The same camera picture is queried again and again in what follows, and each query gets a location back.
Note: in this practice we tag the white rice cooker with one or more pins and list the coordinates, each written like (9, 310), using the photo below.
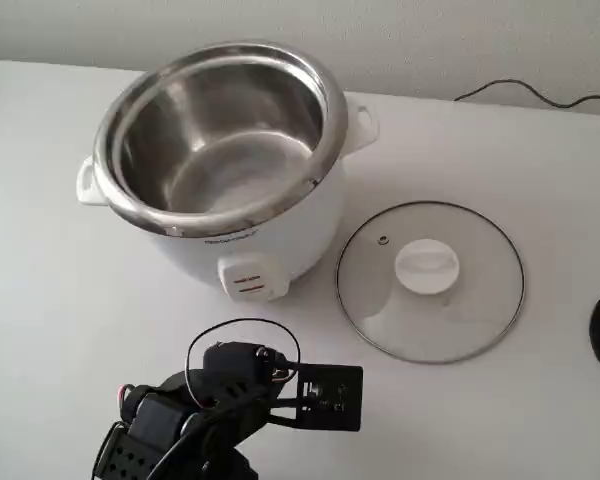
(305, 240)

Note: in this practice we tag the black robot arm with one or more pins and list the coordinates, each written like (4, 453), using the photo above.
(150, 420)

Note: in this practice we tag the glass lid with white knob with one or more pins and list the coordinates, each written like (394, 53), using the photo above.
(425, 270)

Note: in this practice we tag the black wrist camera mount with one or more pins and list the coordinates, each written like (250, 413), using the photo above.
(347, 415)

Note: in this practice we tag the steel inner pot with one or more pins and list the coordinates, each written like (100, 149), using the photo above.
(205, 150)

